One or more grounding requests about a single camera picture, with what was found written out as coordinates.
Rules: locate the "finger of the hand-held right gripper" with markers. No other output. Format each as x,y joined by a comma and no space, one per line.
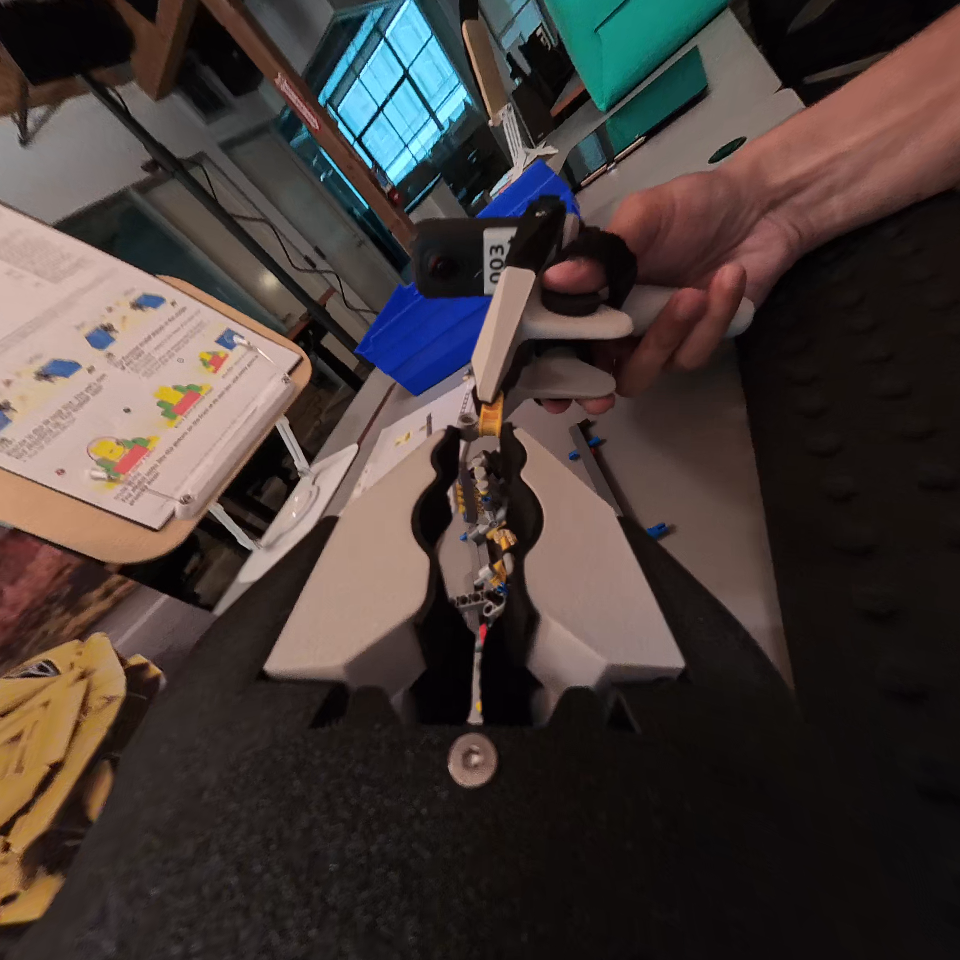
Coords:
506,330

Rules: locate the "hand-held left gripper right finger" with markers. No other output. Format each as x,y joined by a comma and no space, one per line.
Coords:
592,592

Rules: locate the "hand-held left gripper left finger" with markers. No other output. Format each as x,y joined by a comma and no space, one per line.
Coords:
352,585

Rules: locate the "yellow toy liftarm grey bush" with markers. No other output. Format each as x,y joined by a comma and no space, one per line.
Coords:
491,418

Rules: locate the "toy car chassis assembly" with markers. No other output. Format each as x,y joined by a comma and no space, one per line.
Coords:
480,577

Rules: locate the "dark grey long toy beam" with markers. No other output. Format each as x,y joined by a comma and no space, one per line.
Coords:
596,469

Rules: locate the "grey building instruction booklet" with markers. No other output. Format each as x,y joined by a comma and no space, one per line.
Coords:
409,427

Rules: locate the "person's right forearm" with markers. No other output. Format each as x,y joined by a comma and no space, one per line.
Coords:
862,135

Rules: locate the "yellow car toy set box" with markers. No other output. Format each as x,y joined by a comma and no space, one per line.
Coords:
52,712

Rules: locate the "person's right hand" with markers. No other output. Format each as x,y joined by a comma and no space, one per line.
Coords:
697,225

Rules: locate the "blue plastic bin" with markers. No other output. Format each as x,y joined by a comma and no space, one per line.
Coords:
420,337

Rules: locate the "large paned window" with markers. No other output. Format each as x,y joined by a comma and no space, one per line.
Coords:
390,97

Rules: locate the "tan board white stand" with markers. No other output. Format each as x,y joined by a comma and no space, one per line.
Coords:
486,75

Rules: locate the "dark metal pole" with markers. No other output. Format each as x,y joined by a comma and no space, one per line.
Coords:
225,217

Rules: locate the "teal felt pouch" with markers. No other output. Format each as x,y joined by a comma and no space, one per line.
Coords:
660,105

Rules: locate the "black perforated panel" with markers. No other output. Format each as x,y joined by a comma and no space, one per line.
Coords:
862,525

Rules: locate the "teal felt bag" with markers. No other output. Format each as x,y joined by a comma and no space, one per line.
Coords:
637,45

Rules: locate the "printed instruction sheet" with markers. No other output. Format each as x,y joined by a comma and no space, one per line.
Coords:
112,360

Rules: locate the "black office chair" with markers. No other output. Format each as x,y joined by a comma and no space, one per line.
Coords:
772,37

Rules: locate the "brown wooden post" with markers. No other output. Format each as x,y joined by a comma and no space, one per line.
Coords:
352,161

